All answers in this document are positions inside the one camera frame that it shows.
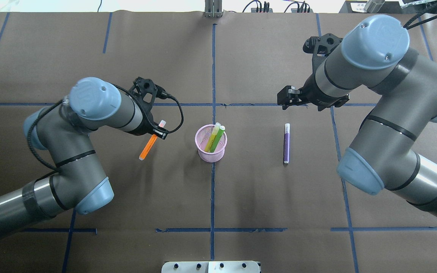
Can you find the pink mesh pen holder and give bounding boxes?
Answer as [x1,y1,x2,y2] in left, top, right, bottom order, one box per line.
[195,122,228,163]

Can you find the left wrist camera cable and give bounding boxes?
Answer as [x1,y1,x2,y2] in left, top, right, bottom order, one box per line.
[27,84,184,171]

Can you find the orange highlighter pen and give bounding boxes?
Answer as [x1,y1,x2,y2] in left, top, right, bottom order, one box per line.
[138,135,158,161]

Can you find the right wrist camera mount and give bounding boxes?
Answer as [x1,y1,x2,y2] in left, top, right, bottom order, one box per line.
[302,33,343,72]

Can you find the yellow highlighter pen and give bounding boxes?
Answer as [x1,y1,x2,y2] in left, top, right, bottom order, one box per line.
[204,122,221,152]

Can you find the metal cup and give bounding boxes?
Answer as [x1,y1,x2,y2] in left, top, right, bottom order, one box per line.
[363,0,385,14]

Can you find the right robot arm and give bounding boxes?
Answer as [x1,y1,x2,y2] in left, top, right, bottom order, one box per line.
[277,14,437,217]

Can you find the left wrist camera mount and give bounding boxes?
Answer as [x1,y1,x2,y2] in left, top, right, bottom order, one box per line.
[129,77,168,114]

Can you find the green highlighter pen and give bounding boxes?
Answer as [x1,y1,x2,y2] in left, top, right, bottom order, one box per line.
[209,126,225,153]

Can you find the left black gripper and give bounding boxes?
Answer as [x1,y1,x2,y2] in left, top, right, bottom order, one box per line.
[129,114,168,139]

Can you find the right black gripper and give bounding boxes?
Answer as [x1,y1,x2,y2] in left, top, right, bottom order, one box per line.
[277,74,350,111]

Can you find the aluminium frame post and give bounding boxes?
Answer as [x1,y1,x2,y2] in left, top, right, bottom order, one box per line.
[204,0,223,18]

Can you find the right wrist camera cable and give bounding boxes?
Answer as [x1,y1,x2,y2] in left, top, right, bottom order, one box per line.
[402,0,437,30]

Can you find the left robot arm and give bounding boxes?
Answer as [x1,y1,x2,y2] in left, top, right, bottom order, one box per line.
[0,77,174,239]

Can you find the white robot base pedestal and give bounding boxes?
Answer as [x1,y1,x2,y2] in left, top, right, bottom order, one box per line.
[161,260,262,273]

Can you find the purple marker pen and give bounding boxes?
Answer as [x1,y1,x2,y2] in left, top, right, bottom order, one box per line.
[283,123,290,165]

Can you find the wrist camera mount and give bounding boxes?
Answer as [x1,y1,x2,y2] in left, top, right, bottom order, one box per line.
[129,77,168,114]
[302,33,343,72]

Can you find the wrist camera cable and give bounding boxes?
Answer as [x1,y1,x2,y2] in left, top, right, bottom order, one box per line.
[27,84,184,171]
[402,0,437,30]

